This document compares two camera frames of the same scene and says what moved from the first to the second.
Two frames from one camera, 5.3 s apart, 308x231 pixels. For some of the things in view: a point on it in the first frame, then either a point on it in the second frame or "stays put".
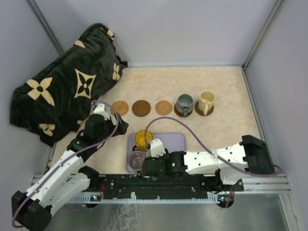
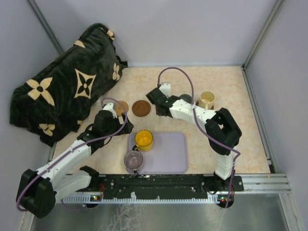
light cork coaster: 120,107 stays put
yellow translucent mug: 140,139 stays put
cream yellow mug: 206,101 stays put
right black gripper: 165,156 to 158,114
